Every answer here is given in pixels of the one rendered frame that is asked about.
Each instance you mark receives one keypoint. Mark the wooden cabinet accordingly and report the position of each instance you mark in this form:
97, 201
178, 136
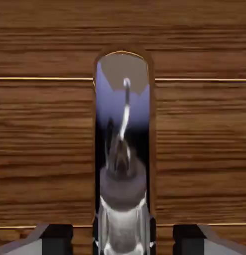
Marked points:
55, 29

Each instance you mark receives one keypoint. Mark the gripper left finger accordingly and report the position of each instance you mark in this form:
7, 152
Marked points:
55, 241

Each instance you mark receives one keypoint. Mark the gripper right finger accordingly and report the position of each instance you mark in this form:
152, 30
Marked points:
188, 241

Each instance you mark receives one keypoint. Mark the wooden cabinet door front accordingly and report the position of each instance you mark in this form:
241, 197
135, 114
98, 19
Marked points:
45, 151

